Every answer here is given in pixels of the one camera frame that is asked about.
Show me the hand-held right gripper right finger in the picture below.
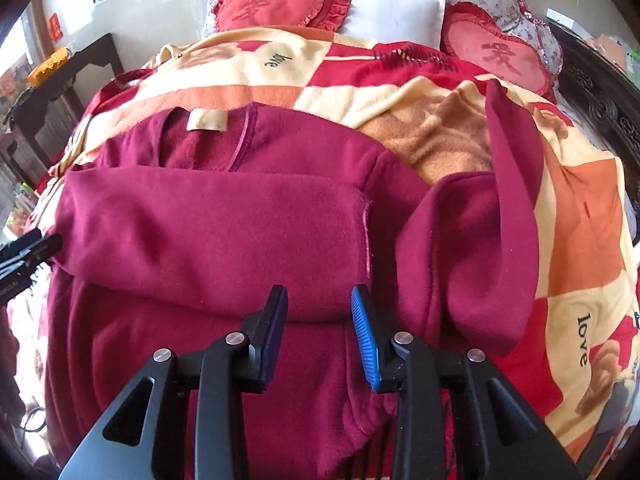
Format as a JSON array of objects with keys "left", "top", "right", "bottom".
[{"left": 350, "top": 285, "right": 583, "bottom": 480}]

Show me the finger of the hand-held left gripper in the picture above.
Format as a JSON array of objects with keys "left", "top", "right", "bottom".
[
  {"left": 0, "top": 266, "right": 41, "bottom": 306},
  {"left": 0, "top": 229, "right": 63, "bottom": 267}
]

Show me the maroon fleece sweater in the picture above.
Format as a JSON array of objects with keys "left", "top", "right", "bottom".
[{"left": 44, "top": 80, "right": 546, "bottom": 480}]

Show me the red heart-shaped ruffled pillow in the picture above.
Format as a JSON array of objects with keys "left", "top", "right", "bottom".
[
  {"left": 215, "top": 0, "right": 351, "bottom": 36},
  {"left": 440, "top": 2, "right": 563, "bottom": 98}
]

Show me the yellow plastic basket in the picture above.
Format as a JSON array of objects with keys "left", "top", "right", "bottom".
[{"left": 27, "top": 46, "right": 68, "bottom": 86}]

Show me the red orange printed blanket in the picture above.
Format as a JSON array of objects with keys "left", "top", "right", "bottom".
[{"left": 25, "top": 25, "right": 640, "bottom": 480}]

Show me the white pillow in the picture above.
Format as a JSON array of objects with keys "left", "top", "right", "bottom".
[{"left": 340, "top": 0, "right": 447, "bottom": 53}]

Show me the dark wooden console table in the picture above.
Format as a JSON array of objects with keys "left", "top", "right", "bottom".
[{"left": 10, "top": 32, "right": 126, "bottom": 176}]

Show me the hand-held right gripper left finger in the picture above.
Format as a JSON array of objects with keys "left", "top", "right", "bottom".
[{"left": 59, "top": 285, "right": 289, "bottom": 480}]

